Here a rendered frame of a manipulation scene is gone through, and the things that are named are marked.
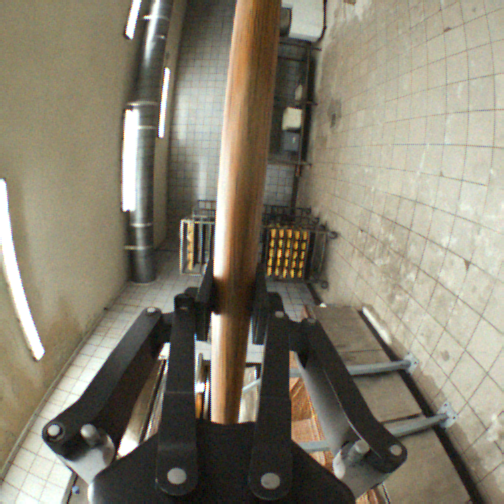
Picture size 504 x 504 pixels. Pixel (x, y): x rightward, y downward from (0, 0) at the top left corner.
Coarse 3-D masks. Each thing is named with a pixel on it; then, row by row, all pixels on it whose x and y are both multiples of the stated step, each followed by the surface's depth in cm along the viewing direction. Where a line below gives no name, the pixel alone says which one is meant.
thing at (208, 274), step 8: (208, 264) 20; (208, 272) 19; (208, 280) 18; (200, 288) 16; (208, 288) 17; (200, 296) 16; (208, 296) 16; (200, 304) 15; (208, 304) 16; (200, 312) 15; (208, 312) 16; (200, 320) 15; (208, 320) 16; (200, 328) 16; (208, 328) 17; (200, 336) 16
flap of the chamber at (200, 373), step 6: (198, 360) 194; (198, 366) 188; (204, 366) 205; (198, 372) 181; (204, 372) 201; (198, 378) 176; (204, 378) 198; (198, 384) 173; (198, 390) 170; (198, 396) 167; (198, 402) 164; (198, 408) 162; (198, 414) 159
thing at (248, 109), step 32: (256, 0) 11; (256, 32) 12; (256, 64) 13; (256, 96) 13; (224, 128) 15; (256, 128) 14; (224, 160) 15; (256, 160) 15; (224, 192) 16; (256, 192) 16; (224, 224) 16; (256, 224) 16; (224, 256) 17; (256, 256) 18; (224, 288) 17; (224, 320) 18; (224, 352) 19; (224, 384) 21; (224, 416) 22
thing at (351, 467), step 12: (348, 444) 8; (360, 444) 7; (336, 456) 8; (348, 456) 7; (360, 456) 7; (336, 468) 7; (348, 468) 7; (360, 468) 7; (372, 468) 6; (348, 480) 6; (360, 480) 6; (372, 480) 6; (384, 480) 6; (360, 492) 6
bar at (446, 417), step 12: (408, 360) 140; (300, 372) 132; (360, 372) 135; (372, 372) 136; (408, 372) 138; (252, 384) 136; (444, 408) 98; (420, 420) 94; (432, 420) 93; (444, 420) 92; (396, 432) 90; (408, 432) 91; (300, 444) 89; (312, 444) 89; (324, 444) 89
